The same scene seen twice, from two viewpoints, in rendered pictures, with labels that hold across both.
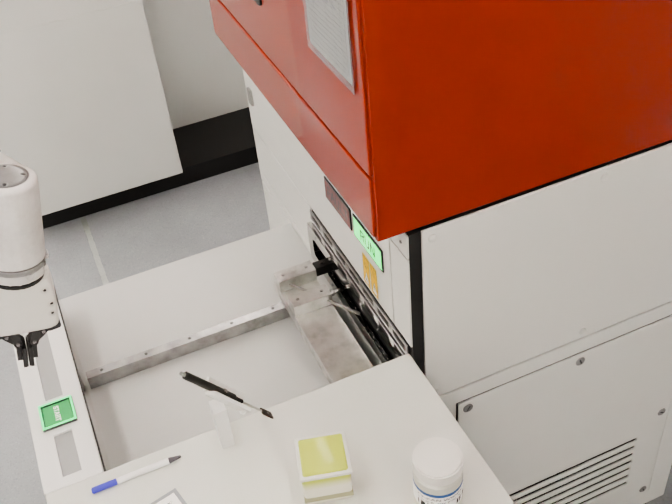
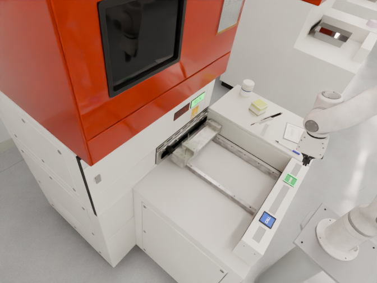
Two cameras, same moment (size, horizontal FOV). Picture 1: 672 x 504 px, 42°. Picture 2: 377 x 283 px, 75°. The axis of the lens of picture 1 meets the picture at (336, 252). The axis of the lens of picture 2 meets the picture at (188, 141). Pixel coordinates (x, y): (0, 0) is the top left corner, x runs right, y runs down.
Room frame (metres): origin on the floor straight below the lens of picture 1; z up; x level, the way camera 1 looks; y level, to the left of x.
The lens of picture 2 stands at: (1.83, 0.71, 1.88)
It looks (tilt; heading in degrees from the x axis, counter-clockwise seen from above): 47 degrees down; 229
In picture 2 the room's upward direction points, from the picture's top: 11 degrees clockwise
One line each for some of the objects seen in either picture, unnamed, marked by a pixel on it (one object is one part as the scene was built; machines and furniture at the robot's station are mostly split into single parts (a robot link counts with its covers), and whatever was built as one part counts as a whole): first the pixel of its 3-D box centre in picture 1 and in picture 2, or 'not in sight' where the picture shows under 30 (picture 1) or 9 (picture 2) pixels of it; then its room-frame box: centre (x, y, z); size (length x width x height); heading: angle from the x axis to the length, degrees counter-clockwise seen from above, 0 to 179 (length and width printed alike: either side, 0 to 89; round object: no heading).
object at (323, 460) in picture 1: (324, 468); (258, 107); (0.77, 0.05, 1.00); 0.07 x 0.07 x 0.07; 4
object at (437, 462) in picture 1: (437, 477); (246, 88); (0.73, -0.11, 1.01); 0.07 x 0.07 x 0.10
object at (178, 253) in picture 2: not in sight; (220, 202); (1.04, 0.24, 0.41); 0.97 x 0.64 x 0.82; 20
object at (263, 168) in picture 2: not in sight; (237, 152); (0.98, 0.17, 0.84); 0.50 x 0.02 x 0.03; 110
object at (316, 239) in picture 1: (355, 301); (183, 136); (1.23, -0.03, 0.89); 0.44 x 0.02 x 0.10; 20
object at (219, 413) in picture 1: (229, 409); (264, 123); (0.88, 0.19, 1.03); 0.06 x 0.04 x 0.13; 110
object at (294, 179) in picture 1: (320, 199); (161, 135); (1.40, 0.02, 1.02); 0.82 x 0.03 x 0.40; 20
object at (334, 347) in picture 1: (327, 335); (197, 143); (1.17, 0.03, 0.87); 0.36 x 0.08 x 0.03; 20
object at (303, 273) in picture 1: (295, 276); (180, 156); (1.32, 0.09, 0.89); 0.08 x 0.03 x 0.03; 110
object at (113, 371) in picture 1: (212, 335); (211, 182); (1.24, 0.26, 0.84); 0.50 x 0.02 x 0.03; 110
